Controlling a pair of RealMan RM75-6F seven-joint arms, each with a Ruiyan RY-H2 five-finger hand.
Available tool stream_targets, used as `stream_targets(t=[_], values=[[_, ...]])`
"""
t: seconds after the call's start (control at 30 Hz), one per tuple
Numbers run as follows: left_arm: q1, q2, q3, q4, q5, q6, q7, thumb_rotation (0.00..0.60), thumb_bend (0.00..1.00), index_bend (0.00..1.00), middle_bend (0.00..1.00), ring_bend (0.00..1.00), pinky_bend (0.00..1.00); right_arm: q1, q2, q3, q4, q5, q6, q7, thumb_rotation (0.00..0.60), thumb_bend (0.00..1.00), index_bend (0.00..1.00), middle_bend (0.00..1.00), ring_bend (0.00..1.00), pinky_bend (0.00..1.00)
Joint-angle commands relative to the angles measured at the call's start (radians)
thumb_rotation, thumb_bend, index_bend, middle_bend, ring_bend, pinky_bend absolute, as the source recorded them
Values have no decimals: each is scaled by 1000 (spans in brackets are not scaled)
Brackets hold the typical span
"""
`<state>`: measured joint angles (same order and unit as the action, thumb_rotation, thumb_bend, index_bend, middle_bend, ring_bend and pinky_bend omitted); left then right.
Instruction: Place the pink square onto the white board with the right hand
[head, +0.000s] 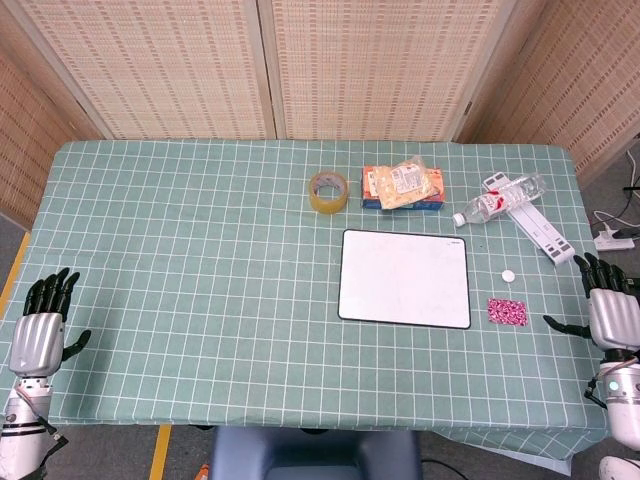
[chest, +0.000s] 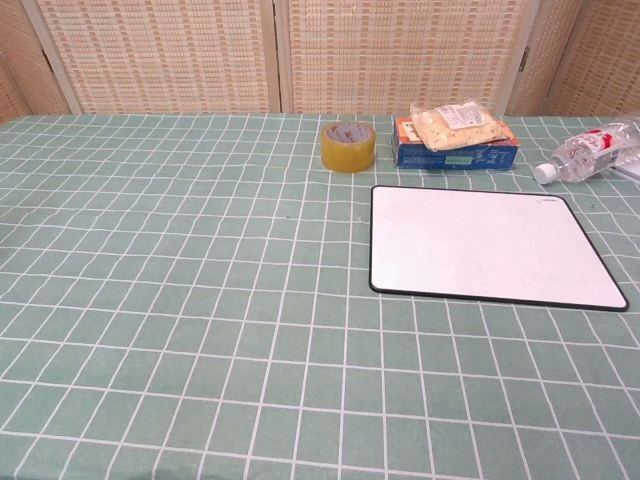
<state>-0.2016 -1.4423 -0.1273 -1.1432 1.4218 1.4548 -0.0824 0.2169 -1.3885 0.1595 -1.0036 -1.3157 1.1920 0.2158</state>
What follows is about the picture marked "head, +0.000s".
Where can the white board with black edge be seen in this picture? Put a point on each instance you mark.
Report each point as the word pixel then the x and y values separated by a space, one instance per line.
pixel 400 280

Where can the bamboo folding screen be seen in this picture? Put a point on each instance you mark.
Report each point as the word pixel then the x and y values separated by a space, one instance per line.
pixel 150 65

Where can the orange and blue box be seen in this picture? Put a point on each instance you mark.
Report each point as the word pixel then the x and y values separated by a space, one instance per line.
pixel 370 185

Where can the blue padded chair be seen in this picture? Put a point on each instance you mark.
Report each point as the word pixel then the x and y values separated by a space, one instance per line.
pixel 315 450

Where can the small white round cap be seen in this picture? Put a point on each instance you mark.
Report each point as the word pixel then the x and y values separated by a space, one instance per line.
pixel 508 276

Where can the white power strip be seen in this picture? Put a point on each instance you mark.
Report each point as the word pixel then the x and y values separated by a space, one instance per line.
pixel 612 243

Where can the small orange object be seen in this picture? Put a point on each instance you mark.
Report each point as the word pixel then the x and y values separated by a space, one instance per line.
pixel 204 472

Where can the clear plastic water bottle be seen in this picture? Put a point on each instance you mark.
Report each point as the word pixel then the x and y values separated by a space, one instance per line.
pixel 492 205

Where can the clear bag of snacks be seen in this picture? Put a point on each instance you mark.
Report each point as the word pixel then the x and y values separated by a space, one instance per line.
pixel 400 192

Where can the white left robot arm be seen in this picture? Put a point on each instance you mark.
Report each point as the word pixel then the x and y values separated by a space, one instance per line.
pixel 20 430

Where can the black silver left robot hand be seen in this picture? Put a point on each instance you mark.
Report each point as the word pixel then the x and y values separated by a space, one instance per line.
pixel 37 342

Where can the yellow packing tape roll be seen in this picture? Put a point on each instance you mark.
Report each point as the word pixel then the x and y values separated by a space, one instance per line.
pixel 327 206

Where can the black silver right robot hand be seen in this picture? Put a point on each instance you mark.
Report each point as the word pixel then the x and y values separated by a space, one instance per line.
pixel 615 320

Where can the green checked tablecloth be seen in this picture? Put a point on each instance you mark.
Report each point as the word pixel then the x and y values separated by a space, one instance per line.
pixel 200 275

